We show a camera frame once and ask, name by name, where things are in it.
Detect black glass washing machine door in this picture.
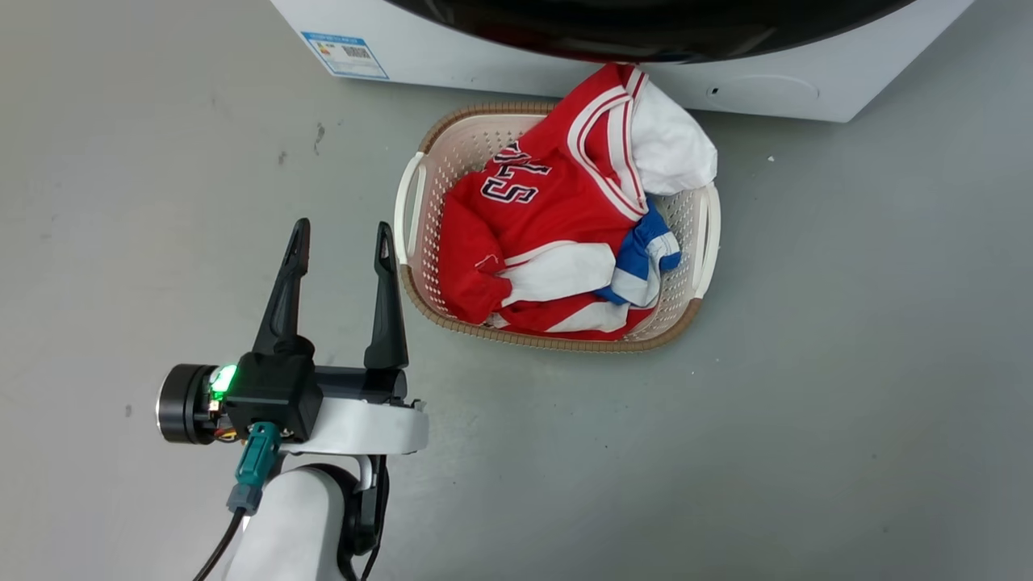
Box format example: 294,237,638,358
383,0,917,65

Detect red white basketball jersey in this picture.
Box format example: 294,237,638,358
438,63,656,341

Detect thin black cable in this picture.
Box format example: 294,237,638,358
192,508,247,581
337,454,391,581

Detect white washing machine body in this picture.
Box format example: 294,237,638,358
270,0,976,123

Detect blue white striped garment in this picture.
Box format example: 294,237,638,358
597,202,683,309

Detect teal cable connector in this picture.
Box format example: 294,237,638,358
227,422,282,516

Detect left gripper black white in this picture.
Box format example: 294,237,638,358
157,218,429,456

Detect round white filter cover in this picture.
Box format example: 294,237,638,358
729,74,798,102

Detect blue white energy label sticker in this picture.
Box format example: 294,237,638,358
301,31,390,80

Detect beige perforated laundry basket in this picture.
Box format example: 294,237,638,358
394,102,721,353

